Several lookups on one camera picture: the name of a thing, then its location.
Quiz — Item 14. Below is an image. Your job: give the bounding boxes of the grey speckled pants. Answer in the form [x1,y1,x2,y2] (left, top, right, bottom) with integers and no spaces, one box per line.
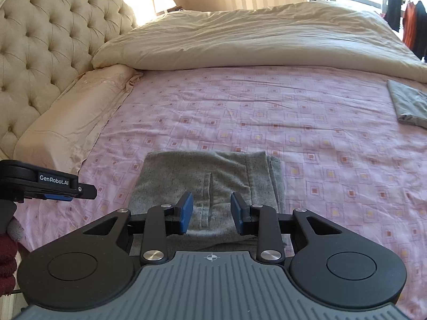
[128,151,286,254]

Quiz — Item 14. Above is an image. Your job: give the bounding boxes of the left gloved hand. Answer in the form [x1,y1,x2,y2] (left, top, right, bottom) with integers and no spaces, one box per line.
[0,217,25,296]

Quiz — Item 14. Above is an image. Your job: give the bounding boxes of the beige pillow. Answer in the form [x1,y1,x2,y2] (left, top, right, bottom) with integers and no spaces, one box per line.
[13,64,143,175]

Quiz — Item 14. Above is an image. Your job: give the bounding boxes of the pink patterned bed sheet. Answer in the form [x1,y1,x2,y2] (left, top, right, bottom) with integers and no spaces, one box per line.
[17,66,426,319]

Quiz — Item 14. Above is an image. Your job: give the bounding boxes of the tufted beige headboard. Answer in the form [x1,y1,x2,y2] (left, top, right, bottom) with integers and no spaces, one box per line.
[1,0,136,159]

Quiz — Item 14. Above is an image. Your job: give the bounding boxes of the folded grey pants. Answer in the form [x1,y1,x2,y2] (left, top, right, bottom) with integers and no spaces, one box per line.
[387,80,427,129]

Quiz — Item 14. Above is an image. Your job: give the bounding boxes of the beige duvet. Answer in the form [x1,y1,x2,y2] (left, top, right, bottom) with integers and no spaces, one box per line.
[92,2,426,83]

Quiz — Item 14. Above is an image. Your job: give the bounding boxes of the white bedside lamp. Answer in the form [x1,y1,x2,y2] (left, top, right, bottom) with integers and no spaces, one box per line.
[153,0,177,14]

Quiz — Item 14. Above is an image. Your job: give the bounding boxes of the hanging dark clothes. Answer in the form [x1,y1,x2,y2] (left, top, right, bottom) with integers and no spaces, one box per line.
[384,0,426,62]

